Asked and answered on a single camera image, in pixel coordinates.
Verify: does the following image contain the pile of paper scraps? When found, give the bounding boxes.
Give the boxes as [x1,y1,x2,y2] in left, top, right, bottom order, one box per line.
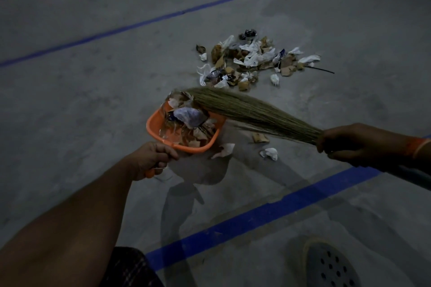
[158,29,336,162]

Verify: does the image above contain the person's right forearm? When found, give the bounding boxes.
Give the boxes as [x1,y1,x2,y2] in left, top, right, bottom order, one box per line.
[409,139,431,176]

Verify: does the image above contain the grass broom with metal handle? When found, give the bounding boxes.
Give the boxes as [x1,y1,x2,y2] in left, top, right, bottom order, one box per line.
[185,87,431,191]

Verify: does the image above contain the orange wrist band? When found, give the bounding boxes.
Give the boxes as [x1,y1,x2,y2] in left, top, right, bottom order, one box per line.
[405,137,431,160]

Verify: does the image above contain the orange plastic dustpan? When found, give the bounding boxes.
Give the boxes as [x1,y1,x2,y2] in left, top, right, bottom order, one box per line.
[145,103,227,179]

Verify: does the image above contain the person's left forearm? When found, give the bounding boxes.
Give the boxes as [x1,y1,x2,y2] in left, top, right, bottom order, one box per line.
[0,159,135,287]

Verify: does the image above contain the black patterned trousers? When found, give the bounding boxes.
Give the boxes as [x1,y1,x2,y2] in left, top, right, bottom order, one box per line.
[99,246,166,287]

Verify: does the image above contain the person's right hand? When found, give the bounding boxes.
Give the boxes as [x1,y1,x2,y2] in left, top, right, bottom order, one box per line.
[316,123,417,173]

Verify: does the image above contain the person's left hand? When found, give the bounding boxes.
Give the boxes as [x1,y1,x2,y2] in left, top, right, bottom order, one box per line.
[123,141,180,182]

